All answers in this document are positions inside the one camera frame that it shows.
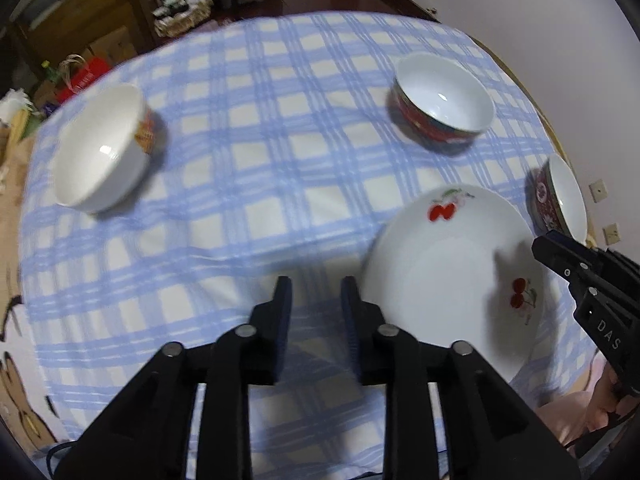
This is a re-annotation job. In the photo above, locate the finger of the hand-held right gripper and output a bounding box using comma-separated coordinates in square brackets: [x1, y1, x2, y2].
[531, 230, 607, 287]

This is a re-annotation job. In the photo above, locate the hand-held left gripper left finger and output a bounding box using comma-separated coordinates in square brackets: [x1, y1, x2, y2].
[52, 276, 293, 480]

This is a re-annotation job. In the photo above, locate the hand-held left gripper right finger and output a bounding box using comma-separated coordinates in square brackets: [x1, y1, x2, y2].
[341, 276, 583, 480]

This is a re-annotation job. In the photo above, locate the small red patterned bowl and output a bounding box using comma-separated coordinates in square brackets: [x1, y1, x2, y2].
[530, 155, 588, 246]

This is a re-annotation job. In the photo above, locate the white cherry print plate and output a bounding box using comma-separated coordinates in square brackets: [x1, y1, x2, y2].
[361, 185, 561, 383]

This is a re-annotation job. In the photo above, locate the large red patterned bowl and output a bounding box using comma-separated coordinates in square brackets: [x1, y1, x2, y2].
[391, 53, 496, 156]

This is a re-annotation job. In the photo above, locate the large white bowl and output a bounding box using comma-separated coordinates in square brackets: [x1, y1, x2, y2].
[52, 82, 166, 213]

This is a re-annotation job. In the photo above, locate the person's right hand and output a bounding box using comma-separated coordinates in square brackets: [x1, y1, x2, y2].
[585, 365, 633, 433]

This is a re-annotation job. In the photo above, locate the pink garment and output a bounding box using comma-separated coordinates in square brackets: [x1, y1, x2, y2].
[537, 345, 616, 443]

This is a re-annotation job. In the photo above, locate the blue plaid cloth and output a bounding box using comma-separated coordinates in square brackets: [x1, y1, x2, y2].
[17, 10, 601, 480]

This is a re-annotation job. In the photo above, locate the brown floral blanket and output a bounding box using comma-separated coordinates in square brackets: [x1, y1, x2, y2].
[0, 125, 68, 453]

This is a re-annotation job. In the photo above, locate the red paper bag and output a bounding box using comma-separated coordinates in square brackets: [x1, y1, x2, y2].
[59, 54, 114, 104]

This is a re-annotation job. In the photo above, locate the woven basket with clothes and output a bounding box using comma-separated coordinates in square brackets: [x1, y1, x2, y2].
[154, 0, 214, 37]

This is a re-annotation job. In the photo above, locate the open cardboard box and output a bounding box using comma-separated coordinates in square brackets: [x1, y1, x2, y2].
[75, 25, 139, 67]

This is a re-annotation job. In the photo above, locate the wooden wardrobe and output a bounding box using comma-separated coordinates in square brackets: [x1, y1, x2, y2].
[7, 0, 153, 68]

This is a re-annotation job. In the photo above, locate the black cable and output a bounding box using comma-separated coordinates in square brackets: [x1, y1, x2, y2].
[562, 417, 628, 461]
[45, 439, 77, 480]

